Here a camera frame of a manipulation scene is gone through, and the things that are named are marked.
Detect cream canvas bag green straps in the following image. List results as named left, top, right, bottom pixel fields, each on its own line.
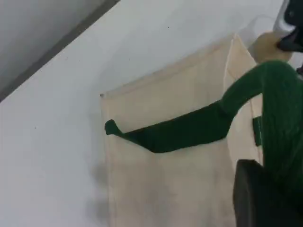
left=99, top=33, right=303, bottom=227

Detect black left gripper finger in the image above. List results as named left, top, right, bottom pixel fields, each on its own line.
left=233, top=159, right=303, bottom=227

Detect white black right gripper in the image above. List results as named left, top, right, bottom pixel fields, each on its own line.
left=273, top=0, right=303, bottom=80

